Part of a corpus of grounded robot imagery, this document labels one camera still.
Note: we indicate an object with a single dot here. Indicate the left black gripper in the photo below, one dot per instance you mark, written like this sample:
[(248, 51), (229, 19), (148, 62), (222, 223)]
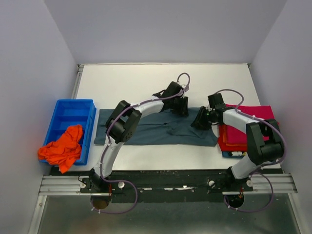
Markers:
[(183, 110)]

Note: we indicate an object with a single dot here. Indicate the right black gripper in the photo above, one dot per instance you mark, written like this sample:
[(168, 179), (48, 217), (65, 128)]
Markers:
[(199, 119)]

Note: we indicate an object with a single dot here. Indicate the teal grey t-shirt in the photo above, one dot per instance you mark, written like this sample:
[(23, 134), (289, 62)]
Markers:
[(166, 128)]

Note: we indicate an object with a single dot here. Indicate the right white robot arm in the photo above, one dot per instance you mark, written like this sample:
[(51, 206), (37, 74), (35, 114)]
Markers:
[(265, 144)]

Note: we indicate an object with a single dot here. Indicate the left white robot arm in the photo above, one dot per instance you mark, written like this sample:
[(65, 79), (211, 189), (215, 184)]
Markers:
[(124, 120)]

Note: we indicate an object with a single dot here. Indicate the folded orange t-shirt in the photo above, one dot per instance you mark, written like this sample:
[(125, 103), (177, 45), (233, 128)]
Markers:
[(231, 143)]

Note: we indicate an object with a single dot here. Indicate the folded red t-shirt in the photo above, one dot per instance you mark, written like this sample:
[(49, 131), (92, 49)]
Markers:
[(225, 148)]

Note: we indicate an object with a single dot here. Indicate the folded navy patterned t-shirt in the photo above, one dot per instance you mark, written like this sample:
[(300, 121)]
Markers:
[(234, 154)]

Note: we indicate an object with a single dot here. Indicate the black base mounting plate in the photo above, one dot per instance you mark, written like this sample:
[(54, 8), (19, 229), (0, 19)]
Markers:
[(164, 186)]

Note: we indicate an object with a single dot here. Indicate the blue plastic bin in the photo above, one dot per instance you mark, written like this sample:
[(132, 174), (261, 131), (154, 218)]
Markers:
[(69, 112)]

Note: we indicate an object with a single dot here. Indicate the crumpled orange t-shirt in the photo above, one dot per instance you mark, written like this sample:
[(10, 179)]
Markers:
[(65, 151)]

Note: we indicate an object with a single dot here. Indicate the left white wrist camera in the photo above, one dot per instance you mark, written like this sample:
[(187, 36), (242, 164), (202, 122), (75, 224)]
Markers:
[(184, 89)]

